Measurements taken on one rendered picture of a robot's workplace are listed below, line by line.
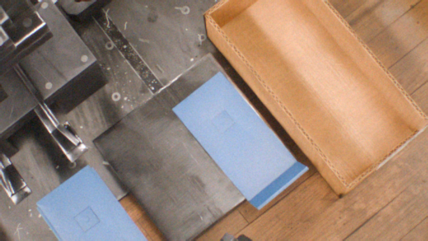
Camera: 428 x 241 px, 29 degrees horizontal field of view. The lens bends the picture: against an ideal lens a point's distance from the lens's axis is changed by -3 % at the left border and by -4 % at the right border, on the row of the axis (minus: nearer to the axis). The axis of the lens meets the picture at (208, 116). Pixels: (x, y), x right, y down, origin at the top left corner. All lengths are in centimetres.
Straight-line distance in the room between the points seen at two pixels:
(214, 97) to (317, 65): 13
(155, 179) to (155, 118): 7
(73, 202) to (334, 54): 35
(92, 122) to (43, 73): 10
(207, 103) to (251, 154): 8
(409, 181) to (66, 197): 39
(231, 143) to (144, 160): 10
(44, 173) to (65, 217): 12
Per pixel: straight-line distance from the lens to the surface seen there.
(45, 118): 93
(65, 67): 94
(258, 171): 95
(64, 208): 90
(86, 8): 97
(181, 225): 95
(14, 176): 92
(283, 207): 97
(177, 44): 102
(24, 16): 80
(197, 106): 97
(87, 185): 90
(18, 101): 94
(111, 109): 100
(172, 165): 96
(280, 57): 100
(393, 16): 104
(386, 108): 100
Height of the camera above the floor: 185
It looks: 75 degrees down
